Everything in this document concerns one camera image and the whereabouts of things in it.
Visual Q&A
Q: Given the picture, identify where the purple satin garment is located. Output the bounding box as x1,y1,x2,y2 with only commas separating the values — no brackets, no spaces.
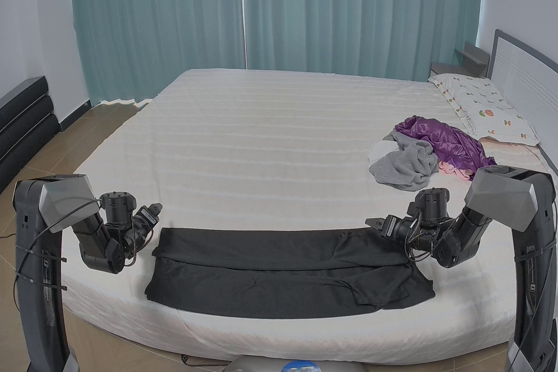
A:
394,116,498,170

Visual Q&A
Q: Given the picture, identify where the black T-shirt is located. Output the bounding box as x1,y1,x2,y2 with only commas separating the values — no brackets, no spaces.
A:
144,226,437,319

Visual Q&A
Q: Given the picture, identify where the pink garment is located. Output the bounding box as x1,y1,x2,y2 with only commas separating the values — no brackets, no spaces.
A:
438,161,476,181

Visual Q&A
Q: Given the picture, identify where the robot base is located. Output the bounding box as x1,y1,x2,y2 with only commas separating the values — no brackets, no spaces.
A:
224,355,362,372

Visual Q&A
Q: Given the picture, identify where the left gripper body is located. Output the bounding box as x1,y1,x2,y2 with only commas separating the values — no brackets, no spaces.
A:
126,207,160,251

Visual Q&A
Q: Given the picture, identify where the white printed pillow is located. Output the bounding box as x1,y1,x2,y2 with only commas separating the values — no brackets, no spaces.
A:
428,73,541,145

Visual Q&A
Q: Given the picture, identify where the grey garment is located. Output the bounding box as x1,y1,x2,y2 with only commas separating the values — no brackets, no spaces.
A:
368,130,439,191

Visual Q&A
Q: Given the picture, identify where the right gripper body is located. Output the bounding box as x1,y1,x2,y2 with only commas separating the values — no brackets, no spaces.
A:
380,215,416,244

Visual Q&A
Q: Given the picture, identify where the bed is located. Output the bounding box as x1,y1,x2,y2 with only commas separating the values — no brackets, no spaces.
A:
54,29,558,364

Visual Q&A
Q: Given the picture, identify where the grey bedside table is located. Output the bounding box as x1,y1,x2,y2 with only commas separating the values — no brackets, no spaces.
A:
429,41,490,79

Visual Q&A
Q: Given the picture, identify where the white garment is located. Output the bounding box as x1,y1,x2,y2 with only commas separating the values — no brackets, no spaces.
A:
368,141,399,164

